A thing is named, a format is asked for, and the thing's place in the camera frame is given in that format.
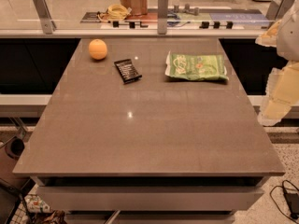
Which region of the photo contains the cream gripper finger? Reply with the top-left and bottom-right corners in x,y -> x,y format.
258,61 -> 299,126
255,20 -> 281,48

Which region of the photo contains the black rxbar chocolate bar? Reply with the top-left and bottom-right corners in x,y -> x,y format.
114,59 -> 142,84

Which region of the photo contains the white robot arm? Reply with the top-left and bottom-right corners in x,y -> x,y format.
255,0 -> 299,126

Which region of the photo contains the green chip bag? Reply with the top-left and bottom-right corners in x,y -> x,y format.
165,51 -> 229,81

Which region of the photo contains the orange fruit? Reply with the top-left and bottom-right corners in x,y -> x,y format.
89,39 -> 107,60

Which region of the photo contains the dark round bin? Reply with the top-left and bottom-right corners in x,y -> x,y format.
5,137 -> 24,160

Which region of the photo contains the right metal railing post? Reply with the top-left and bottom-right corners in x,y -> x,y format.
265,0 -> 295,22

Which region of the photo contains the metal railing post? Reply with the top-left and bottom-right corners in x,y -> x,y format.
157,0 -> 168,35
33,0 -> 56,35
265,0 -> 295,22

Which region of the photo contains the black power adapter with cable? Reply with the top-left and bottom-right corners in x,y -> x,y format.
269,180 -> 299,224

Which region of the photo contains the middle metal railing post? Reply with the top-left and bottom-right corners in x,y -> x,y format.
157,0 -> 168,35

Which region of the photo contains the yellow coiled cable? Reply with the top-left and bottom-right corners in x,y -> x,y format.
96,3 -> 133,23

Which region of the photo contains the left metal railing post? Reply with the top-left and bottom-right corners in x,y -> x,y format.
33,0 -> 56,35

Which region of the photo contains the wire basket with items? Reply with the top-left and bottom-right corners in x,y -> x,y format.
5,194 -> 67,224

